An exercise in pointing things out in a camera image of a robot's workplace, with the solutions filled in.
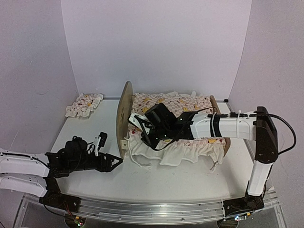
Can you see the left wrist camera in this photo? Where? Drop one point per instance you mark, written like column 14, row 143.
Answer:
column 99, row 142

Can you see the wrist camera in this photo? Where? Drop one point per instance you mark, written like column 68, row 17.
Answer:
column 137, row 121
column 99, row 142

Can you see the wooden pet bed frame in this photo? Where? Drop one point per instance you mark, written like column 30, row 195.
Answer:
column 123, row 113

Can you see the small duck print pillow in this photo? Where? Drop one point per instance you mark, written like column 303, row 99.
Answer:
column 84, row 105

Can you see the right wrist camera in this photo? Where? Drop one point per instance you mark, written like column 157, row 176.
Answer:
column 137, row 121

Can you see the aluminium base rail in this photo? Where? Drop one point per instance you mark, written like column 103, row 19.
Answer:
column 147, row 209

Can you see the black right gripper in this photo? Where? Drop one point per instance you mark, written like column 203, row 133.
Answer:
column 153, row 144

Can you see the duck print bed cushion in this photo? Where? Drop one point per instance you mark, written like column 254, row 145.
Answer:
column 182, row 150

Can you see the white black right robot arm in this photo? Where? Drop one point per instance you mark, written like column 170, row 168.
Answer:
column 195, row 193

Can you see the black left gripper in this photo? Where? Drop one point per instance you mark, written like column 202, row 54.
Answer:
column 105, row 166

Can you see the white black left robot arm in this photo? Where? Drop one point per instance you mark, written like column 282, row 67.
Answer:
column 37, row 174

